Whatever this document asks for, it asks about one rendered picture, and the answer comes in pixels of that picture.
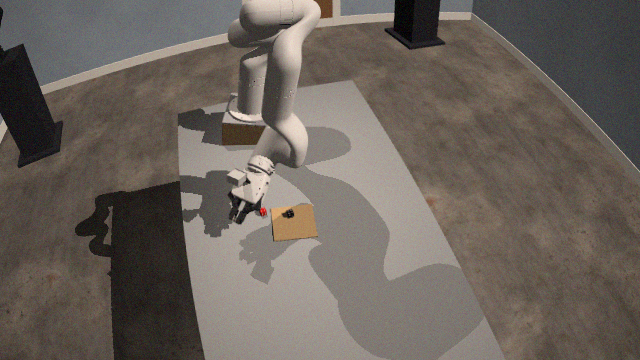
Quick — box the tan mat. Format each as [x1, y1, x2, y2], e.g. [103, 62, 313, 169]
[271, 204, 318, 241]

